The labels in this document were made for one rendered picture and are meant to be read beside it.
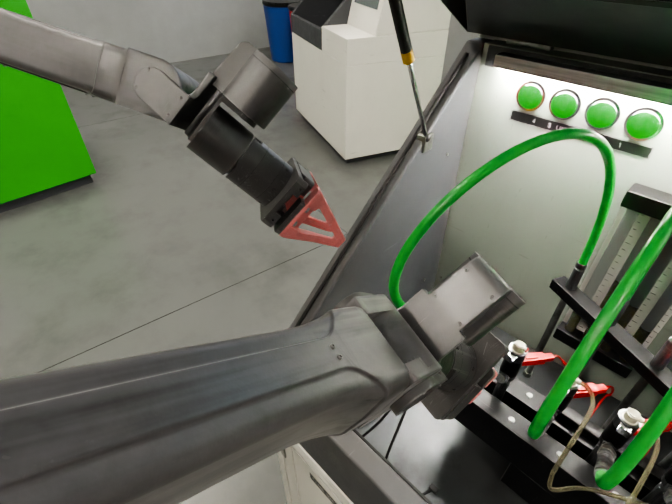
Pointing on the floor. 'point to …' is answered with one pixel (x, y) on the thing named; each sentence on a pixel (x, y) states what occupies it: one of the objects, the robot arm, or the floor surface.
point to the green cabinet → (37, 136)
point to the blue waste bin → (279, 29)
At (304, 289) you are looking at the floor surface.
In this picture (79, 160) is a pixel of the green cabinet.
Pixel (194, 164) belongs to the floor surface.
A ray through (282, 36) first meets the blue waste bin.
